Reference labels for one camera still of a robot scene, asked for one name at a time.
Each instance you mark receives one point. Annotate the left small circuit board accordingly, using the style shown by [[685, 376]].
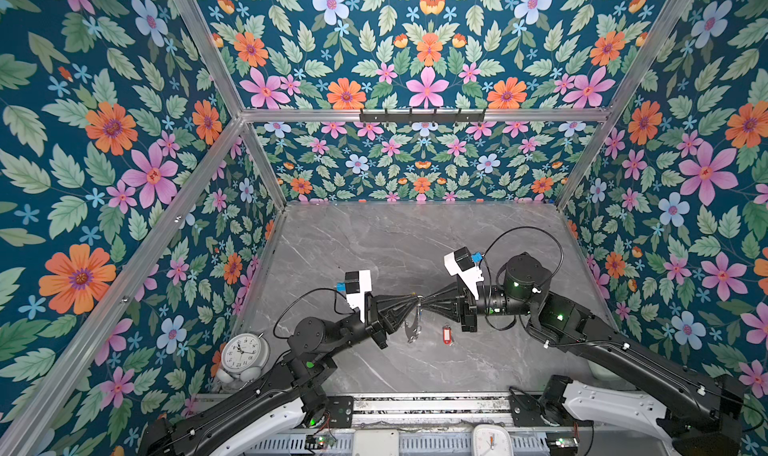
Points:
[[319, 443]]

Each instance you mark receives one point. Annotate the grey yellow keyring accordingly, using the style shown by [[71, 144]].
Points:
[[413, 328]]

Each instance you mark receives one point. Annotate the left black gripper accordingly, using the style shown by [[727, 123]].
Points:
[[378, 320]]

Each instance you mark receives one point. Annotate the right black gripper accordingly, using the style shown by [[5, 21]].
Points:
[[464, 305]]

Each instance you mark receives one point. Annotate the small circuit board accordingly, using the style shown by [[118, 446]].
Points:
[[319, 443], [562, 445]]

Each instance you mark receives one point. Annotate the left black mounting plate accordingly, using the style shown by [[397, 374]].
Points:
[[336, 412]]

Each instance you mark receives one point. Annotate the white square device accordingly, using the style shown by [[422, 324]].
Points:
[[380, 442]]

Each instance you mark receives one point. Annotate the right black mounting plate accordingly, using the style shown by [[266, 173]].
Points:
[[525, 411]]

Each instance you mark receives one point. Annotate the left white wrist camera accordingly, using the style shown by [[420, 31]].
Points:
[[355, 288]]

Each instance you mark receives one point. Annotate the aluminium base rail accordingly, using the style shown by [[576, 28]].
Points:
[[432, 411]]

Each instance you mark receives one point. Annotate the red capped key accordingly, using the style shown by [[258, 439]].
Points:
[[447, 336]]

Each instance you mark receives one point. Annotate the black hook rail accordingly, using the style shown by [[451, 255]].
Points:
[[408, 116]]

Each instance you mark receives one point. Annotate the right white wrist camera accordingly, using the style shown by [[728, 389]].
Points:
[[465, 265]]

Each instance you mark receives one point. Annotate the right small circuit board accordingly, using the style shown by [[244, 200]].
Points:
[[562, 445]]

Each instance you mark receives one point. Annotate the pale green sponge block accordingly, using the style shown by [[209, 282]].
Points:
[[601, 373]]

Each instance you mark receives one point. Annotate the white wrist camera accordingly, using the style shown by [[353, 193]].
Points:
[[355, 288], [465, 265]]

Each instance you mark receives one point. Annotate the white alarm clock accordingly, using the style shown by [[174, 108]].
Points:
[[243, 358]]

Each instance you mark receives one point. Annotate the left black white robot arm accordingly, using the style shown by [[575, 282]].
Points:
[[289, 394]]

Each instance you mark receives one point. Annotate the black mounting plate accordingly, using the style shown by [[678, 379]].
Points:
[[336, 412], [525, 411]]

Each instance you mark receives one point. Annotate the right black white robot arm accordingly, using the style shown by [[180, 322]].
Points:
[[692, 412]]

